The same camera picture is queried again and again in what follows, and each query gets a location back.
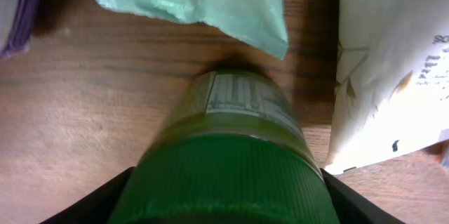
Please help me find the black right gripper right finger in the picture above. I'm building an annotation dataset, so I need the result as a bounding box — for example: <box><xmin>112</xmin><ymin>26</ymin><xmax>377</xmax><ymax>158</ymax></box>
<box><xmin>321</xmin><ymin>169</ymin><xmax>405</xmax><ymax>224</ymax></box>

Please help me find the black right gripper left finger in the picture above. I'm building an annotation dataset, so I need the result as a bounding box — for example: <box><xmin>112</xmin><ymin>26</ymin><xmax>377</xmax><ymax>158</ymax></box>
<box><xmin>41</xmin><ymin>166</ymin><xmax>135</xmax><ymax>224</ymax></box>

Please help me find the white tube gold cap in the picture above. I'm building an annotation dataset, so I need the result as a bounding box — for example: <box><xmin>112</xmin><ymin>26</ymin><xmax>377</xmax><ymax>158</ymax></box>
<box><xmin>325</xmin><ymin>0</ymin><xmax>448</xmax><ymax>174</ymax></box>

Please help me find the green lid jar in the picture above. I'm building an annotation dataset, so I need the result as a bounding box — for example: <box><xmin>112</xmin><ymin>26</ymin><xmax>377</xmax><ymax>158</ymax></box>
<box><xmin>109</xmin><ymin>70</ymin><xmax>338</xmax><ymax>223</ymax></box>

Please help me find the red purple pad pack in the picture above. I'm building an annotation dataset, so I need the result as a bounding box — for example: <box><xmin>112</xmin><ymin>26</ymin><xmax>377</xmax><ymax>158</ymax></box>
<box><xmin>1</xmin><ymin>0</ymin><xmax>39</xmax><ymax>58</ymax></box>

